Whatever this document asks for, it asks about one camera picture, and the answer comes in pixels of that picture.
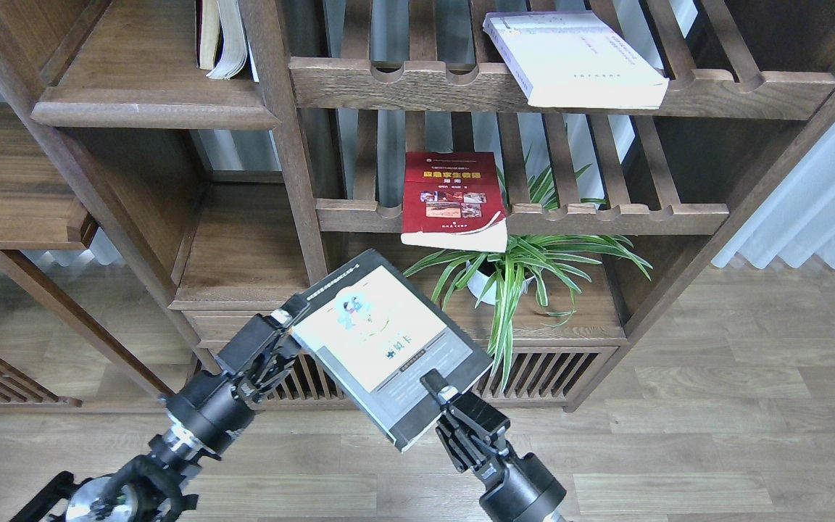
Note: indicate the red paperback book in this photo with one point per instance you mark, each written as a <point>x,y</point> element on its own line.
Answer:
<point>453,201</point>

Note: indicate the green spider plant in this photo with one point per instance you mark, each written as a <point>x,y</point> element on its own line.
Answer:
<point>556,262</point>

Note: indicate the white pleated curtain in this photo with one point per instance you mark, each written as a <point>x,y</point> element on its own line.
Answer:
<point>797,221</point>

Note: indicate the black yellow-green book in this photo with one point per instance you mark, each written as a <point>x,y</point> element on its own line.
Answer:
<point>376,335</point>

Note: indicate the large dark wooden bookshelf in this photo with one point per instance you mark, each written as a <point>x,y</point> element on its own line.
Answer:
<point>229,195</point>

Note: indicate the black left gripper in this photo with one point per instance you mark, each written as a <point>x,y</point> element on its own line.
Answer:
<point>209,412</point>

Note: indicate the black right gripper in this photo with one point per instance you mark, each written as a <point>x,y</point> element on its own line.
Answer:
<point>474,434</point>

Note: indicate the upright cream books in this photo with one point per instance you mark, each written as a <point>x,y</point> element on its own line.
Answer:
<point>221,45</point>

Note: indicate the dark wooden side table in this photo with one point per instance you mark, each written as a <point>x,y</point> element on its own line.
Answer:
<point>77,331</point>

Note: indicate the white plant pot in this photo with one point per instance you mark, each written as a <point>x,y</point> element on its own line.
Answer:
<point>482,283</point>

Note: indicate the white paperback book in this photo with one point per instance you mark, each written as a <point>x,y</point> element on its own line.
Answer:
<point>571,59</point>

